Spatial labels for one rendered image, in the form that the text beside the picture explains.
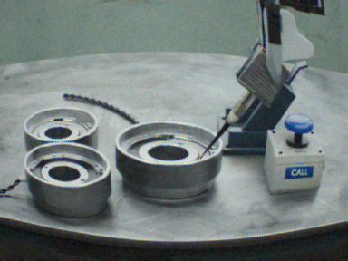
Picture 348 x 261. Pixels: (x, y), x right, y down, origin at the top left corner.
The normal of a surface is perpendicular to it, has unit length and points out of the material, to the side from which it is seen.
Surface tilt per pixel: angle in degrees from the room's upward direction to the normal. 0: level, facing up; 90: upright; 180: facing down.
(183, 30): 90
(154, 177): 90
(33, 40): 90
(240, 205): 0
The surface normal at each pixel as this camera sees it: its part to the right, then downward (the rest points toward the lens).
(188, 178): 0.35, 0.37
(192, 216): 0.04, -0.92
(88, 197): 0.59, 0.32
